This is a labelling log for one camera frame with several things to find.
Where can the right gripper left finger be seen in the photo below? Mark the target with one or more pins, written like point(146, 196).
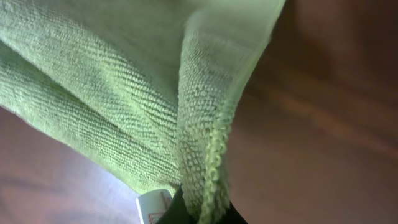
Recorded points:
point(177, 213)

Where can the green microfiber cloth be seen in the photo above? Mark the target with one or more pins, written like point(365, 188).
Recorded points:
point(146, 89)

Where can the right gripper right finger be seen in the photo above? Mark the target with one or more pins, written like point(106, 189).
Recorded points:
point(232, 216)

